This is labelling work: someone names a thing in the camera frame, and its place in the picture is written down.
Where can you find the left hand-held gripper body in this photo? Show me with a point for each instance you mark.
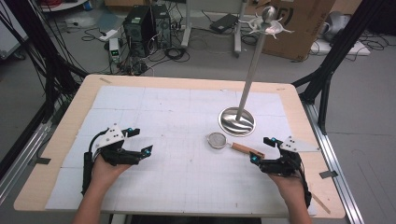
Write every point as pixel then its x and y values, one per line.
pixel 113 152

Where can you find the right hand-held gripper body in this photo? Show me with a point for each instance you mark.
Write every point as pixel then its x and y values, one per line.
pixel 285 161

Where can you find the metal stand with hooks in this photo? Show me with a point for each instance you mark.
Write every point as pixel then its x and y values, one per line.
pixel 245 91

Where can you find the person's left hand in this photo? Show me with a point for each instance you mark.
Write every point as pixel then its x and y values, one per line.
pixel 106 174

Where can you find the person's right hand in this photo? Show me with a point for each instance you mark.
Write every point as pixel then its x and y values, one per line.
pixel 288 185

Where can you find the white grid mat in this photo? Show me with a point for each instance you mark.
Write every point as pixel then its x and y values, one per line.
pixel 174 177

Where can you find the grey tape piece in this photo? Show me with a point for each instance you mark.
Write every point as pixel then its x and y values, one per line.
pixel 328 174
pixel 42 160

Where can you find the thin wooden stick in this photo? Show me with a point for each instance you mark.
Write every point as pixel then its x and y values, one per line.
pixel 320 202

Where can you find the small device with green light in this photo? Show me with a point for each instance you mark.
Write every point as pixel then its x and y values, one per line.
pixel 114 49

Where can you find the white power strip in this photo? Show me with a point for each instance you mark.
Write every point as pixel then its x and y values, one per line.
pixel 108 34

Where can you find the large black computer tower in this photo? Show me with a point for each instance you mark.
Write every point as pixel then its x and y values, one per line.
pixel 136 29

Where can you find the slim black computer tower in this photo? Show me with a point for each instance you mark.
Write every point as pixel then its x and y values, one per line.
pixel 162 25

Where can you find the white stand leg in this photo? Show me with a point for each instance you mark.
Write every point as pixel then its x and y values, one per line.
pixel 238 34
pixel 186 25

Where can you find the cardboard box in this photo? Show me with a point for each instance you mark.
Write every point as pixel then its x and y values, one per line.
pixel 295 28

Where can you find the white flat board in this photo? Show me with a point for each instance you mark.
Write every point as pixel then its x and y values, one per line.
pixel 342 48

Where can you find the black flat device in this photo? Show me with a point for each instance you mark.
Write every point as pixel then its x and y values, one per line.
pixel 223 23

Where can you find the aluminium rail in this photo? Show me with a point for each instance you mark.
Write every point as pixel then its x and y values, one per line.
pixel 334 168
pixel 23 155

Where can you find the black metal frame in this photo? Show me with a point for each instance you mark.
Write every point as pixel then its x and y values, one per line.
pixel 37 53
pixel 333 59

